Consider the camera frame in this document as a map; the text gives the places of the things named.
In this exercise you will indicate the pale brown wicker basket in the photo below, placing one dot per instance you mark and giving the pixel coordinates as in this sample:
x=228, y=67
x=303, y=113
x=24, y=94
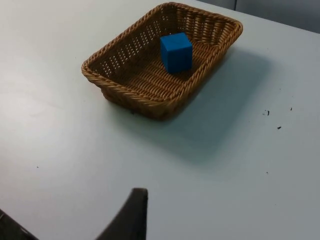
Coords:
x=140, y=82

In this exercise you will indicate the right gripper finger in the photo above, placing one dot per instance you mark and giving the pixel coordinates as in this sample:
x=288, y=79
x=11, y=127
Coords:
x=132, y=217

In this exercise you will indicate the blue cube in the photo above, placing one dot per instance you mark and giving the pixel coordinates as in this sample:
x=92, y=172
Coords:
x=175, y=57

